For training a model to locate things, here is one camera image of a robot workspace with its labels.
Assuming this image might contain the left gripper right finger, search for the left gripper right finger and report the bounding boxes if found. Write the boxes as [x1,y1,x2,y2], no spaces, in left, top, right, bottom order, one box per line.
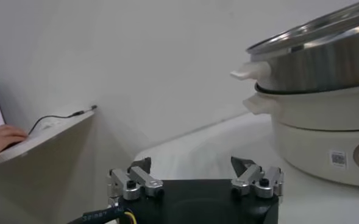
[230,156,285,200]

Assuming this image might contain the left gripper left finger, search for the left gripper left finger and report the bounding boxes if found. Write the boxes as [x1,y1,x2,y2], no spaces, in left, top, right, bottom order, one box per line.
[107,157,165,208]

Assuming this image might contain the stainless steel steamer basket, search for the stainless steel steamer basket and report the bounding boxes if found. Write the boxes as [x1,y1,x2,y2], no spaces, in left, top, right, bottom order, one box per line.
[230,0,359,94]

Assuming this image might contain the bare person hand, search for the bare person hand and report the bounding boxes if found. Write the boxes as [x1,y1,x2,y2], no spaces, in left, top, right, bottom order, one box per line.
[0,124,29,161]

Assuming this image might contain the cream electric cooker pot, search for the cream electric cooker pot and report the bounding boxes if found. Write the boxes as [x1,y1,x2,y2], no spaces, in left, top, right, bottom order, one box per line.
[242,83,359,188]

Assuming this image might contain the white side desk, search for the white side desk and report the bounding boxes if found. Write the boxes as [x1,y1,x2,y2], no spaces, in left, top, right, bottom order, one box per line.
[0,109,96,224]

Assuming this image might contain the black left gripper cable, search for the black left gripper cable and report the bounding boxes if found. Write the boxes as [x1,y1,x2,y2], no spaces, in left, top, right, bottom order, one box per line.
[66,206,137,224]

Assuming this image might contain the black desk cable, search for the black desk cable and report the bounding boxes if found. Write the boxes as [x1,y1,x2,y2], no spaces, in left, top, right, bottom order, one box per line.
[27,105,98,136]

